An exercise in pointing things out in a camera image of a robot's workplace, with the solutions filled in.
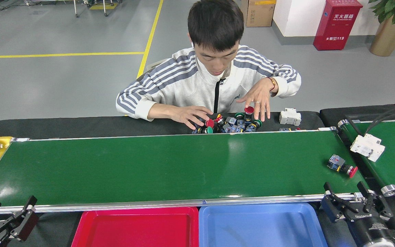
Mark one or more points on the red plastic tray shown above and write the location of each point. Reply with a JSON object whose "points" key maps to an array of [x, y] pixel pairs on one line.
{"points": [[132, 230]]}

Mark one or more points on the grey chair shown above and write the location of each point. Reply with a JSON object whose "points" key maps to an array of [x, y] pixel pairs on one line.
{"points": [[156, 65]]}

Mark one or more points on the person's right hand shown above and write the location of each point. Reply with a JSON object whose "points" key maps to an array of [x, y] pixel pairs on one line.
{"points": [[190, 115]]}

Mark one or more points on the white circuit breaker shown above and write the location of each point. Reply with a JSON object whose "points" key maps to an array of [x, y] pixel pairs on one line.
{"points": [[367, 147], [290, 117]]}

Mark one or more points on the potted plant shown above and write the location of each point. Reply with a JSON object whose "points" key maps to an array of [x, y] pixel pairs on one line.
{"points": [[387, 37]]}

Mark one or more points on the person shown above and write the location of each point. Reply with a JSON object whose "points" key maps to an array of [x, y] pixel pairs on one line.
{"points": [[183, 82]]}

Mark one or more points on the red fire extinguisher cabinet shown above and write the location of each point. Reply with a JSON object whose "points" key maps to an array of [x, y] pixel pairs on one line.
{"points": [[336, 24]]}

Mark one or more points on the black table cover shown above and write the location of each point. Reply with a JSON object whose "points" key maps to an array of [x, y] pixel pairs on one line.
{"points": [[355, 111], [81, 125]]}

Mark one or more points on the blue plastic tray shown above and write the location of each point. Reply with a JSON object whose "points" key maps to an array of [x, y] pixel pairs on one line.
{"points": [[259, 226]]}

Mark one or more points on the white wheeled stand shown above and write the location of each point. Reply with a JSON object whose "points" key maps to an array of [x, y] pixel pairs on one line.
{"points": [[91, 3]]}

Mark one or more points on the person's left hand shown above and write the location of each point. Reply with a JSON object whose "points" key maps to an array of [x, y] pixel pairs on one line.
{"points": [[261, 96]]}

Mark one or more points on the cardboard box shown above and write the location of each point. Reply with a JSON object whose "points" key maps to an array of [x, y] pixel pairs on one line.
{"points": [[257, 13]]}

